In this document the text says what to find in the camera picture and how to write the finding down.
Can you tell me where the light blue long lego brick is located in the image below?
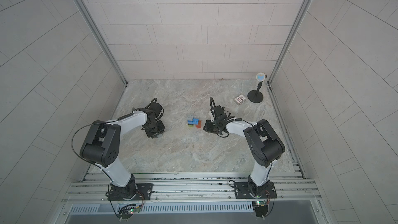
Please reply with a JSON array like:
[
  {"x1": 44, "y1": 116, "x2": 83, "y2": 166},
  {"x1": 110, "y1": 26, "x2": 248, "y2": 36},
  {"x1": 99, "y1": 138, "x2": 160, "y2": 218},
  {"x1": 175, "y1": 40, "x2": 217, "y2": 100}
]
[{"x1": 188, "y1": 118, "x2": 199, "y2": 125}]

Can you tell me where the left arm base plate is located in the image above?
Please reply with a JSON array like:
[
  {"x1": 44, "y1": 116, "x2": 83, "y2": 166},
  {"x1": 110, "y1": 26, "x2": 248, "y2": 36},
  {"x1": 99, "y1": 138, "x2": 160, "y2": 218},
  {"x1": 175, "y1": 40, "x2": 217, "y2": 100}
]
[{"x1": 105, "y1": 183, "x2": 153, "y2": 201}]

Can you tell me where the right circuit board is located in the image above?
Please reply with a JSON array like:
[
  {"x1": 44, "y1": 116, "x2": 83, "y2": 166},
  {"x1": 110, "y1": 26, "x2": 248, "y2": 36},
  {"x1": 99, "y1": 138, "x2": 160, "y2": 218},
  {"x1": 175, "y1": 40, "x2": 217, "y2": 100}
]
[{"x1": 252, "y1": 201, "x2": 272, "y2": 219}]

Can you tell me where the circuit board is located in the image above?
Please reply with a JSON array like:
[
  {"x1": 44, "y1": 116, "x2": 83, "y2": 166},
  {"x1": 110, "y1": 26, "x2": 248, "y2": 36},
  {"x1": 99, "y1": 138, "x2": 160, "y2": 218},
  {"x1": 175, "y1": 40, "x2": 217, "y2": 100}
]
[
  {"x1": 252, "y1": 201, "x2": 272, "y2": 219},
  {"x1": 118, "y1": 204, "x2": 142, "y2": 221}
]

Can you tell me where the aluminium rail frame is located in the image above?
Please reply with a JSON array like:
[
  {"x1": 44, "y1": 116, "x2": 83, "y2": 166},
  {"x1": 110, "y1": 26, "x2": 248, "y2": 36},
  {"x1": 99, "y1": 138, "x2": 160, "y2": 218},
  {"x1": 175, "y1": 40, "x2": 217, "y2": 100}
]
[{"x1": 62, "y1": 172, "x2": 321, "y2": 204}]

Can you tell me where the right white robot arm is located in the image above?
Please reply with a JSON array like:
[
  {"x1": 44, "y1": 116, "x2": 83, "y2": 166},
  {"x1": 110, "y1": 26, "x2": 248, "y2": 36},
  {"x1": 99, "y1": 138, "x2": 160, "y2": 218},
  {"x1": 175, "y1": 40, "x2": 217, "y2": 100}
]
[{"x1": 203, "y1": 102, "x2": 286, "y2": 199}]

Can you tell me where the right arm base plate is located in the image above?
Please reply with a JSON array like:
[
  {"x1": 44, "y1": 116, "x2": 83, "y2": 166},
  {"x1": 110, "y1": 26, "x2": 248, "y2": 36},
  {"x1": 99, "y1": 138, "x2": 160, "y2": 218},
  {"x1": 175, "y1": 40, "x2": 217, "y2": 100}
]
[{"x1": 234, "y1": 181, "x2": 277, "y2": 200}]

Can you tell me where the left circuit board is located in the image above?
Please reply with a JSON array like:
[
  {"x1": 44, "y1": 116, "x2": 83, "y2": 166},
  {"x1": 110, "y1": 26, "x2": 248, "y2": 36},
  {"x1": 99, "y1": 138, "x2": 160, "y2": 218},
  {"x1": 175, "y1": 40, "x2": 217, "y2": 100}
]
[{"x1": 118, "y1": 204, "x2": 142, "y2": 221}]

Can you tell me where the red orange lego brick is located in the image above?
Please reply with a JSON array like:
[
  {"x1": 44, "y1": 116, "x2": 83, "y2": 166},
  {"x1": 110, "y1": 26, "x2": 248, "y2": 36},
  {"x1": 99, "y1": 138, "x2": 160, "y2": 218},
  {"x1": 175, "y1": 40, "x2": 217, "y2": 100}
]
[{"x1": 196, "y1": 120, "x2": 202, "y2": 128}]

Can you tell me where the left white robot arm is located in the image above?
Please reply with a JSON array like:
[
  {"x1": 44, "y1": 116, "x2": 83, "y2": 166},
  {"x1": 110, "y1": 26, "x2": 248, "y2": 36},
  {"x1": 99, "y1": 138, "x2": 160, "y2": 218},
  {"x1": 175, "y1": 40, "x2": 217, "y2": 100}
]
[{"x1": 78, "y1": 98, "x2": 165, "y2": 201}]

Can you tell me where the black stand with round disc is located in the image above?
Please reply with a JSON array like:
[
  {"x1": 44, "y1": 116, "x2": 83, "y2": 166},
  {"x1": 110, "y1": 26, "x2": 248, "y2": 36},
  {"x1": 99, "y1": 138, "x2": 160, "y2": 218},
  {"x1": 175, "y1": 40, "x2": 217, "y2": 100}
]
[{"x1": 247, "y1": 73, "x2": 267, "y2": 103}]

